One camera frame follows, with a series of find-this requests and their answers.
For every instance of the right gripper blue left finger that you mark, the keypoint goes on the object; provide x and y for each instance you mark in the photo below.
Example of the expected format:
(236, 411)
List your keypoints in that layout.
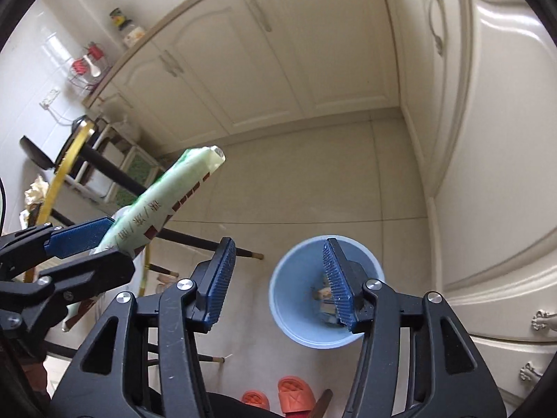
(213, 279)

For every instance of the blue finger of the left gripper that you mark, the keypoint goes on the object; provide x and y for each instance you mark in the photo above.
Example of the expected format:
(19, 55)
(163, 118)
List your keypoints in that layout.
(75, 239)
(90, 276)

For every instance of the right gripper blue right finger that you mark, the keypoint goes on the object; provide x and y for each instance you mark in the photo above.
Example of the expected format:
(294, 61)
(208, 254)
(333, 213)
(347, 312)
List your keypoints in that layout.
(346, 279)

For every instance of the yellow snack wrapper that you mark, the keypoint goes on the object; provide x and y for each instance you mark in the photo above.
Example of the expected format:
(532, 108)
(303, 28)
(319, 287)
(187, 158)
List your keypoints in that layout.
(326, 307)

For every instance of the green checked white package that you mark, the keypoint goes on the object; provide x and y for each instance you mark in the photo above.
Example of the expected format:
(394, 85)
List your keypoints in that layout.
(137, 225)

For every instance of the light blue trash bin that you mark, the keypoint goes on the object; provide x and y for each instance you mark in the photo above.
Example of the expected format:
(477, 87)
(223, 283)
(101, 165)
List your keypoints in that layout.
(290, 298)

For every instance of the crumpled beige wrapper pile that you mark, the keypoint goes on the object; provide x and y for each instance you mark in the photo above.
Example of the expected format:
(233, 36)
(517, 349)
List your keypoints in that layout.
(34, 196)

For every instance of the round white marble table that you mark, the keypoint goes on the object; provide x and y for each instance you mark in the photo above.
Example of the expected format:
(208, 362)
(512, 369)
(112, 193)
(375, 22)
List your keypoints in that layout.
(79, 148)

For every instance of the orange slipper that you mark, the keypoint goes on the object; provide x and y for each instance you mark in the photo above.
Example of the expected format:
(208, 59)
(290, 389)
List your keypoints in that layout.
(256, 399)
(296, 397)

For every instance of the white storage shelf cart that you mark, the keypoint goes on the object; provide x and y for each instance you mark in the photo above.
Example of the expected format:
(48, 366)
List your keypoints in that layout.
(111, 142)

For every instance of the black silver grill appliance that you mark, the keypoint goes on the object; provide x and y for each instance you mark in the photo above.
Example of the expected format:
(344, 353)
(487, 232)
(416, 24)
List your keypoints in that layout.
(49, 155)

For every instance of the glass jar with yellow lid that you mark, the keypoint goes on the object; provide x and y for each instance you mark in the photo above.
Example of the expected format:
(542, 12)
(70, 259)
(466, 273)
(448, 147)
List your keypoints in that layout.
(130, 32)

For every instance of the cream base cabinets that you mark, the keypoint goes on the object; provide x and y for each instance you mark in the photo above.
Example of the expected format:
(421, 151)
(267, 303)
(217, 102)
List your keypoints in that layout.
(475, 81)

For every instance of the white wall socket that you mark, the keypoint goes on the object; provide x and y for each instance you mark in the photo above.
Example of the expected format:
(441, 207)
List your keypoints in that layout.
(49, 98)

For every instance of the wire rack with red cups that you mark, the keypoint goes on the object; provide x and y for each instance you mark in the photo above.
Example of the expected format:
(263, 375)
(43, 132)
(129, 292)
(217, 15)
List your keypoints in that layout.
(87, 71)

